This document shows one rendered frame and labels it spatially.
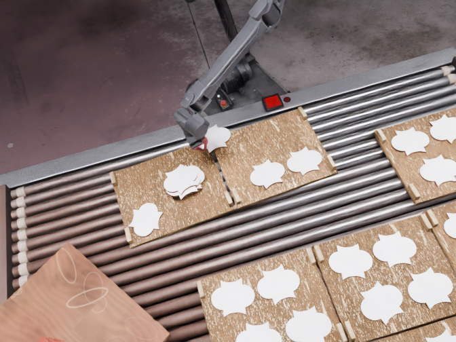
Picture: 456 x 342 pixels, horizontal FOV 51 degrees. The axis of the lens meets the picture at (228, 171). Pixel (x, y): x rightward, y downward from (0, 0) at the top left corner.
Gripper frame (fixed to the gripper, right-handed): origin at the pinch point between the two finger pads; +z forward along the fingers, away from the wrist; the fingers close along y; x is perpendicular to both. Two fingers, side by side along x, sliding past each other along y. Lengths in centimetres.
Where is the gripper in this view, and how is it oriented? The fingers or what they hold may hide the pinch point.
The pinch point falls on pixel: (200, 142)
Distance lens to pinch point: 181.2
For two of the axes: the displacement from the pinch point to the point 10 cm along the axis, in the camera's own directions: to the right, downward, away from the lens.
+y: 3.7, 7.6, -5.4
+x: 8.8, -4.7, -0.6
